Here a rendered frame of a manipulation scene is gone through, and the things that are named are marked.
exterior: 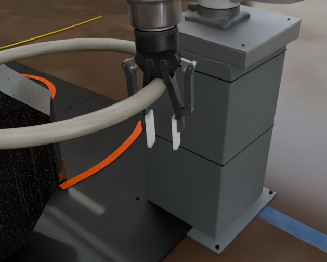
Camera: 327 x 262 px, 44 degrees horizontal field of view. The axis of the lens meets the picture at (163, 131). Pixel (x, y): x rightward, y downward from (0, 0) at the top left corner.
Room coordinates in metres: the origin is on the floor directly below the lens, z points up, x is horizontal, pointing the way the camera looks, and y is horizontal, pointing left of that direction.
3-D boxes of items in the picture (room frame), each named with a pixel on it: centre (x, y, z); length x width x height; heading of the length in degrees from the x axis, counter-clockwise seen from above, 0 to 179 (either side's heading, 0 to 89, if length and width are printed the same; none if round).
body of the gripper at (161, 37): (0.67, 0.01, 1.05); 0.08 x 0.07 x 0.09; 74
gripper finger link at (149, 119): (0.67, 0.02, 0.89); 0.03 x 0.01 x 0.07; 164
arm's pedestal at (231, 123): (1.49, -0.20, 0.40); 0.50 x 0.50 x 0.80; 49
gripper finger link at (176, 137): (0.66, -0.02, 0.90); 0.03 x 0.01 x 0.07; 164
